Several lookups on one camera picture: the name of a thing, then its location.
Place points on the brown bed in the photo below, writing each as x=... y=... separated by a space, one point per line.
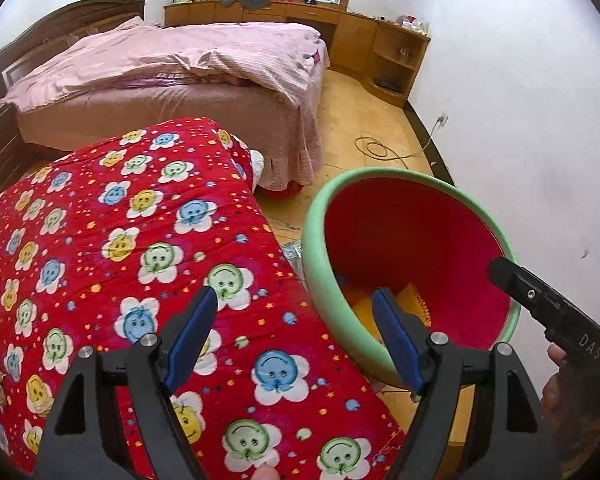
x=180 y=115

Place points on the small glass on shelf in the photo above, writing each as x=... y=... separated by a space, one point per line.
x=405 y=52

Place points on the wall socket with white plug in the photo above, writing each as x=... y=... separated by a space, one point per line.
x=442 y=121

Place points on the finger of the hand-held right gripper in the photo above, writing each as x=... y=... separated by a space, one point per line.
x=515 y=282

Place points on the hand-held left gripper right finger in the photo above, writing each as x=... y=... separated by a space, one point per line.
x=395 y=340

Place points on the white cloth under blanket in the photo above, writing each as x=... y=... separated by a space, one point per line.
x=257 y=167

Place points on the white jar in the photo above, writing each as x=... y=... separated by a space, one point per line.
x=421 y=25

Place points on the red bin with green rim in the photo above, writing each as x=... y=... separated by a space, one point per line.
x=405 y=230

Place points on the pink quilt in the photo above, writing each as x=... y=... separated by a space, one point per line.
x=180 y=50

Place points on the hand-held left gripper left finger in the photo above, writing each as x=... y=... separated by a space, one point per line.
x=195 y=330

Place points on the wooden headboard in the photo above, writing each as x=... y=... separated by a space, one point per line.
x=55 y=20

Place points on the person's right hand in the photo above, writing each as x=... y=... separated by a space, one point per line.
x=560 y=400

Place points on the red flower-print blanket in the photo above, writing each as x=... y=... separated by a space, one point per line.
x=130 y=260

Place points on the dark wooden nightstand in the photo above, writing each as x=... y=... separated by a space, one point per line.
x=0 y=150

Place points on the wooden desk cabinet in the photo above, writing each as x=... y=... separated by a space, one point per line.
x=360 y=35

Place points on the silver foil packet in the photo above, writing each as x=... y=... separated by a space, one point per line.
x=294 y=251

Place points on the yellow knitted cloth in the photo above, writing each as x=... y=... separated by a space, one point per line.
x=362 y=310

